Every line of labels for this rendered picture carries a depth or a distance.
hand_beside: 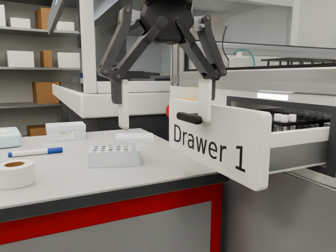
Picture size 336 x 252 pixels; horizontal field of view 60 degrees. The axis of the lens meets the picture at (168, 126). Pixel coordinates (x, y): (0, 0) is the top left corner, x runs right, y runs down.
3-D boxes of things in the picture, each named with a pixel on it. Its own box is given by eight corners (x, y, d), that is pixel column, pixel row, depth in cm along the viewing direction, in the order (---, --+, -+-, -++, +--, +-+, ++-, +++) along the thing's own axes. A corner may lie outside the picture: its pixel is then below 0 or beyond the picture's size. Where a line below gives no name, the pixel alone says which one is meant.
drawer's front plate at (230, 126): (258, 193, 40) (262, 113, 38) (168, 147, 66) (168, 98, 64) (268, 191, 41) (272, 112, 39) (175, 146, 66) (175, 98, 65)
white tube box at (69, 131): (47, 142, 96) (45, 127, 95) (46, 137, 104) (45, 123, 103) (86, 139, 101) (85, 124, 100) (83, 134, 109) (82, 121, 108)
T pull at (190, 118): (196, 125, 47) (196, 116, 46) (175, 119, 53) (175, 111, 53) (215, 123, 48) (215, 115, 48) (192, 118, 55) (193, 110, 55)
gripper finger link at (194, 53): (162, 26, 44) (169, 20, 45) (203, 81, 49) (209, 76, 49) (173, 22, 41) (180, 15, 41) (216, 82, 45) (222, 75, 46)
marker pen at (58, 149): (8, 158, 78) (7, 152, 77) (8, 156, 79) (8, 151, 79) (62, 152, 83) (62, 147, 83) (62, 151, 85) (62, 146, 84)
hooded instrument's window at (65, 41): (82, 93, 121) (76, -24, 114) (53, 83, 281) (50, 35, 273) (285, 88, 168) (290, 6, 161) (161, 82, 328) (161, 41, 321)
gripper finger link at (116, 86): (121, 67, 40) (99, 66, 39) (122, 103, 41) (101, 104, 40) (118, 67, 41) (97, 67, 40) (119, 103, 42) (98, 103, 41)
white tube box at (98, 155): (87, 168, 69) (87, 152, 69) (91, 158, 77) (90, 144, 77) (140, 165, 71) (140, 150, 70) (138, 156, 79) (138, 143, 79)
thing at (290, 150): (260, 177, 42) (263, 135, 41) (179, 141, 65) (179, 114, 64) (415, 148, 58) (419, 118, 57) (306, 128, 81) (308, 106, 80)
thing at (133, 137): (115, 143, 95) (115, 138, 95) (116, 137, 104) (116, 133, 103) (154, 142, 96) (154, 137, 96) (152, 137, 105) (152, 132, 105)
